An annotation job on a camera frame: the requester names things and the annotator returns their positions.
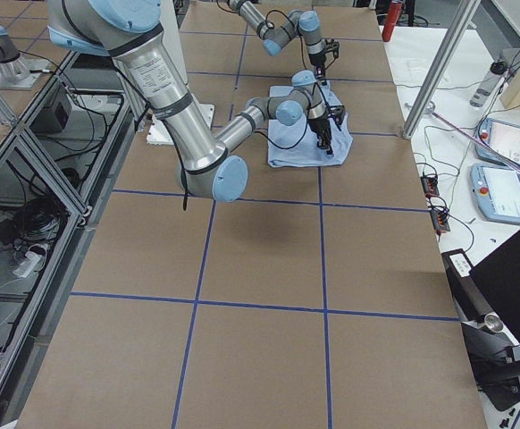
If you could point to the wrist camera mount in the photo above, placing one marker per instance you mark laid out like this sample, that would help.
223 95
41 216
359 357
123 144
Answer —
337 114
332 47

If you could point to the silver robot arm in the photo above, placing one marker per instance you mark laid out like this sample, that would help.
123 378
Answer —
278 24
130 32

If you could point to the blue teach pendant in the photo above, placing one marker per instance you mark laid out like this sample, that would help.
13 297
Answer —
496 192
501 136

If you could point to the light blue t-shirt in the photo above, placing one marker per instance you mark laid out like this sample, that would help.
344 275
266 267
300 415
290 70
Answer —
296 145

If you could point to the reacher grabber stick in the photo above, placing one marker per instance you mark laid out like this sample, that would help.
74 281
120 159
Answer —
483 149

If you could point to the red cylinder bottle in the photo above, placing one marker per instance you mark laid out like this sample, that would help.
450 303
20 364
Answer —
391 19

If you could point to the black power adapter box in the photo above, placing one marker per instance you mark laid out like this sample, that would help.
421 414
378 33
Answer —
54 115

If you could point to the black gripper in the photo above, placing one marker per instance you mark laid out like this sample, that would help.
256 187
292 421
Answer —
317 62
320 128

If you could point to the near blue teach pendant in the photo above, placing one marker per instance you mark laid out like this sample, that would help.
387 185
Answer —
496 192

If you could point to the far blue teach pendant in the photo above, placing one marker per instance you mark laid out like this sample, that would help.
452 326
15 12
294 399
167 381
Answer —
501 136

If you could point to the grey aluminium frame post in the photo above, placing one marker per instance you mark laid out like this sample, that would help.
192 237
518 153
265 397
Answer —
463 16

